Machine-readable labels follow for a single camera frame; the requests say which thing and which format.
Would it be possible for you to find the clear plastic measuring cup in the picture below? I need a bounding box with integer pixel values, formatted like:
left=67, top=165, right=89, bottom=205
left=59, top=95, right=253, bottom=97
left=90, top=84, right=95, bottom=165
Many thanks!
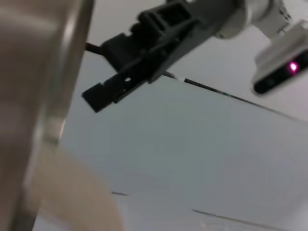
left=0, top=0, right=126, bottom=231

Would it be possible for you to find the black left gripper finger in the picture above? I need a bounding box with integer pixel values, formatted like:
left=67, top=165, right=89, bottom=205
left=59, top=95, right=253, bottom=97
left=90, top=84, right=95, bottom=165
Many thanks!
left=81, top=38, right=179, bottom=113
left=85, top=1, right=200, bottom=73

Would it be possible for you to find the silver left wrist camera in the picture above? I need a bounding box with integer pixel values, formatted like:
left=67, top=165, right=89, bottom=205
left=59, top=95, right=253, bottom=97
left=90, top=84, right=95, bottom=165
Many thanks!
left=252, top=20, right=308, bottom=95

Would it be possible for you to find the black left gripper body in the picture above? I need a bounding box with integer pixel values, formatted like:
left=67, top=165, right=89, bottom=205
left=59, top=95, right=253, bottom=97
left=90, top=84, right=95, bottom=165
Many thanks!
left=144, top=0, right=246, bottom=84

